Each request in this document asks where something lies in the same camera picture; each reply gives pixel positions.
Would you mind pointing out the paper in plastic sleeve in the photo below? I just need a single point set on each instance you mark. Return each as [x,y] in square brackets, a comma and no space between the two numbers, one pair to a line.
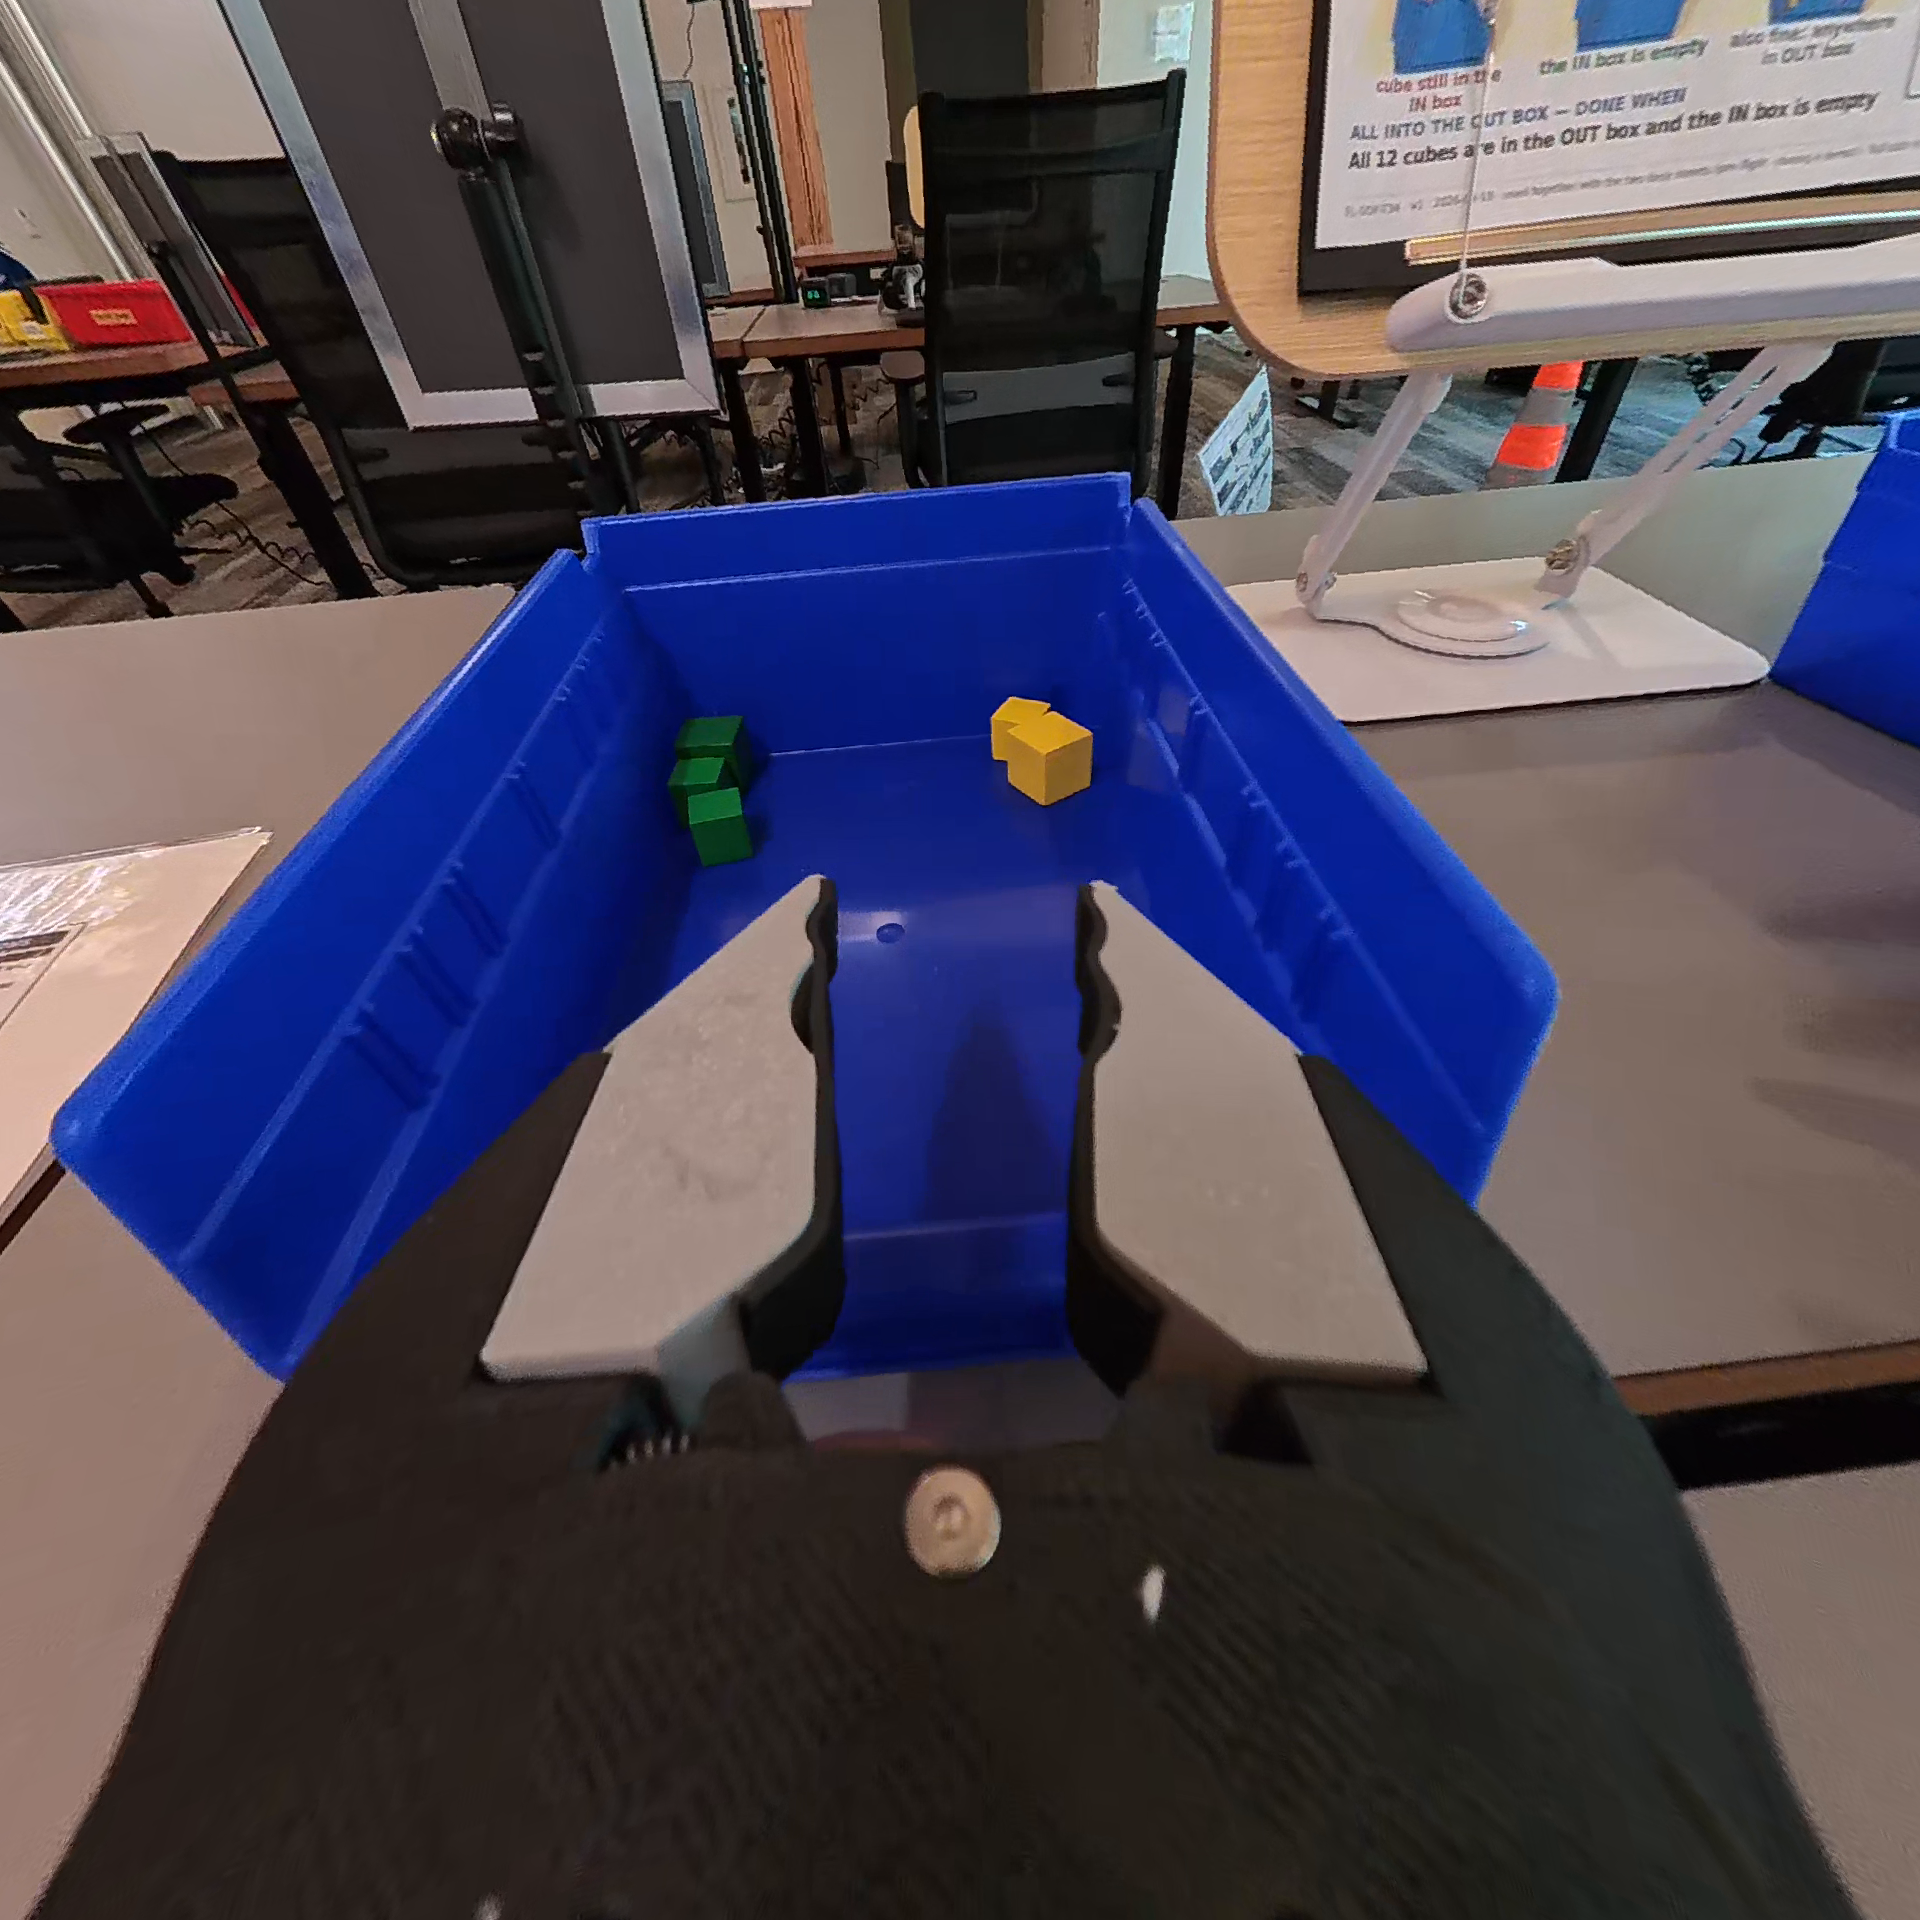
[90,959]

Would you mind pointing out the yellow storage bin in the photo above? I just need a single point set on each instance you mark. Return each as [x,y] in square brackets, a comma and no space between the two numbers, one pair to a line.
[28,319]

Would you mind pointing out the laminated picture sheet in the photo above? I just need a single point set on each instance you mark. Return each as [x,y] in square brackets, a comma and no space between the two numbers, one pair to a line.
[1238,455]

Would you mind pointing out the green cube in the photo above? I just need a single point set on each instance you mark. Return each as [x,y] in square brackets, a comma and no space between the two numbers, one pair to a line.
[717,830]
[709,741]
[692,778]

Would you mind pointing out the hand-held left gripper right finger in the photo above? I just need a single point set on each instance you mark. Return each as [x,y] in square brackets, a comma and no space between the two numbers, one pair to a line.
[1245,1201]

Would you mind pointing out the wooden top desk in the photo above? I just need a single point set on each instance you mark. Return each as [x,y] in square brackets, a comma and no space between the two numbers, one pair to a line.
[153,369]

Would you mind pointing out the orange traffic cone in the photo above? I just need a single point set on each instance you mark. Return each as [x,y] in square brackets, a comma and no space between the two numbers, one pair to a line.
[1536,443]

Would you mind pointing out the yellow cube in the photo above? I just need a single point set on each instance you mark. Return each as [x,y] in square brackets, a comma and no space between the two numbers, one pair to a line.
[1046,771]
[1010,725]

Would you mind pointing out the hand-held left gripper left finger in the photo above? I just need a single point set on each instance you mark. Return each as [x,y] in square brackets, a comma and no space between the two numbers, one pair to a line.
[671,1189]

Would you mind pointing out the wooden document stand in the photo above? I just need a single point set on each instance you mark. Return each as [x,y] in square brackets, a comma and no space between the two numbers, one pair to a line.
[1264,227]

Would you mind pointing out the red storage bin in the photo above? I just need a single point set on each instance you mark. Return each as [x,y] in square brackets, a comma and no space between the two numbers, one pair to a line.
[112,319]

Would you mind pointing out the black support post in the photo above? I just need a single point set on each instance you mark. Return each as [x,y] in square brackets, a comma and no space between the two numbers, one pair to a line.
[513,252]

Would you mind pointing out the black office chair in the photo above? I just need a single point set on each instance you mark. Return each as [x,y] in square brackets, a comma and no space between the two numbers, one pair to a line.
[1033,252]
[90,494]
[296,455]

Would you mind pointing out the blue plastic bin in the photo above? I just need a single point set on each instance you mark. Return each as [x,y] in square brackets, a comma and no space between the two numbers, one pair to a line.
[1854,598]
[931,1047]

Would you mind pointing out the grey partition panel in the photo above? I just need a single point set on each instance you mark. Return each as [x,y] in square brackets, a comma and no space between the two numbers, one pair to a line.
[602,195]

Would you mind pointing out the white instruction sheet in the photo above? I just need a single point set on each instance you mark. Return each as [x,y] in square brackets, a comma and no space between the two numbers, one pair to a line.
[1651,132]

